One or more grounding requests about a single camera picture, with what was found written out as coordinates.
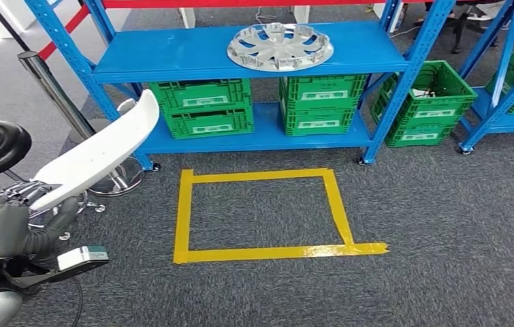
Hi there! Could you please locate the thin black pole stand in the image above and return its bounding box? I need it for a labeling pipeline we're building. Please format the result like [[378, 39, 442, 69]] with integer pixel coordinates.
[[0, 0, 32, 52]]

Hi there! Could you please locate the white floor cable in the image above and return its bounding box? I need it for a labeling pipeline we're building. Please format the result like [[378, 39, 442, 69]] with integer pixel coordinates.
[[254, 6, 280, 26]]

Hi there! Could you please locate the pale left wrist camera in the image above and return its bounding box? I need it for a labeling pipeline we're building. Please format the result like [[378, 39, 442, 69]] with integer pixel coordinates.
[[57, 245, 110, 272]]

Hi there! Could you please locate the yellow floor tape square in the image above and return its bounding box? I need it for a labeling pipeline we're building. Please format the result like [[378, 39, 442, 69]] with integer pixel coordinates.
[[173, 168, 391, 265]]

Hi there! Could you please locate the seated person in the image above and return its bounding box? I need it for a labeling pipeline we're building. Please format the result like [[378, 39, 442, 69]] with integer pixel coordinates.
[[412, 0, 465, 27]]

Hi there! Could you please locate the white curved plastic part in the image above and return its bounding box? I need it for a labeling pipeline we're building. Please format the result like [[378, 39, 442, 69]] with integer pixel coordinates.
[[29, 89, 161, 212]]

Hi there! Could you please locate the grey wheel hubcap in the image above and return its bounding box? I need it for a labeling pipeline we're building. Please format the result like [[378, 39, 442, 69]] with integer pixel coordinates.
[[226, 22, 335, 73]]

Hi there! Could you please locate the red barrier belt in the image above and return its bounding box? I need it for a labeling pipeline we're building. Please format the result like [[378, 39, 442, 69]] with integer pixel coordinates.
[[101, 0, 420, 10], [37, 4, 91, 62]]

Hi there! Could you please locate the black office chair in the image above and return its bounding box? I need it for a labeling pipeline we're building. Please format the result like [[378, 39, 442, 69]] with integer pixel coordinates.
[[448, 0, 510, 55]]

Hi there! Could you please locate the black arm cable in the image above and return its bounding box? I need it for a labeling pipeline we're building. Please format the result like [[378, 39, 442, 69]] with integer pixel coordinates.
[[70, 276, 84, 327]]

